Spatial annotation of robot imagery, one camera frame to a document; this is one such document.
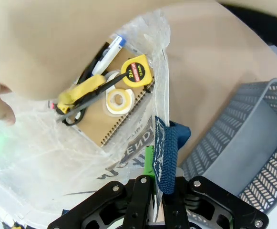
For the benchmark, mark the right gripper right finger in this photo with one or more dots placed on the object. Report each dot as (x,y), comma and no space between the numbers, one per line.
(212,202)

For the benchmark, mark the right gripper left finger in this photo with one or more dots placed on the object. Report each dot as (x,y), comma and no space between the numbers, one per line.
(100,210)

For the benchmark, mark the grey perforated plastic basket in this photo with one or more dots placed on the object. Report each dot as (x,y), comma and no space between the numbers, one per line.
(248,133)

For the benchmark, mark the kraft spiral notebook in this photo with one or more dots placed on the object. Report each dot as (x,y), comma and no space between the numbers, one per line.
(93,124)

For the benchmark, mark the yellow utility knife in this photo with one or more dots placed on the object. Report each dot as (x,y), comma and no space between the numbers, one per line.
(85,87)

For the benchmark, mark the small white tape dispenser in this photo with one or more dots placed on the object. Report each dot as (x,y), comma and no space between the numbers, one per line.
(110,75)

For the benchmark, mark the yellow tape measure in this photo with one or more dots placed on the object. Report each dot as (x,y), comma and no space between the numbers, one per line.
(136,71)

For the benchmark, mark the black pen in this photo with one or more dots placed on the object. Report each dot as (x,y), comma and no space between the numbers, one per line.
(93,64)

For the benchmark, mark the white marker blue cap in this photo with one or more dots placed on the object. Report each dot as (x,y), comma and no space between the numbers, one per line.
(108,56)

